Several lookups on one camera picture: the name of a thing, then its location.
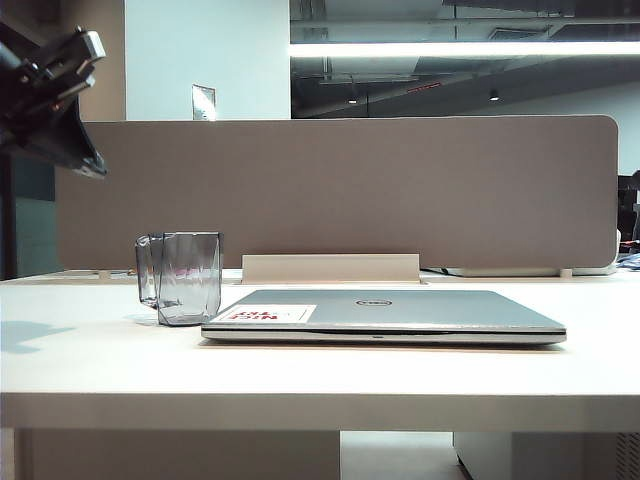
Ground clear grey glass mug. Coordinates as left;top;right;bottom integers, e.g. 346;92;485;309
134;230;224;329

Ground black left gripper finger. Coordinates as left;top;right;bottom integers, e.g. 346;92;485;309
29;102;109;179

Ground black monitor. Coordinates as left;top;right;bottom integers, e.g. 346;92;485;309
617;169;640;246

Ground brown fabric desk partition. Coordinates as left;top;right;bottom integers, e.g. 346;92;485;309
55;114;620;274

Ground silver Dell laptop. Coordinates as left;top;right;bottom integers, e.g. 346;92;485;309
199;288;568;346

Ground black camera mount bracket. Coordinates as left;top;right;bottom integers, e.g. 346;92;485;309
19;42;97;109

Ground beige desk support panel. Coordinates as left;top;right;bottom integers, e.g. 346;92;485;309
19;430;342;480

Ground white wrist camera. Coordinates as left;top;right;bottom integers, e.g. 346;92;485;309
73;28;108;64

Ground white wall poster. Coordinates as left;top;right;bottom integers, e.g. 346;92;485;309
191;83;218;122

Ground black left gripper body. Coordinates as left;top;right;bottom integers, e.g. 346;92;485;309
0;69;76;146

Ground long ceiling light strip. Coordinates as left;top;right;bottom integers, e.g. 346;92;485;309
288;41;640;58

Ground white red-lettered sticker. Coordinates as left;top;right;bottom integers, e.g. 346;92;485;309
219;303;317;325

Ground ceiling air vent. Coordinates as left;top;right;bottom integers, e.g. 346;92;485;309
487;25;549;41

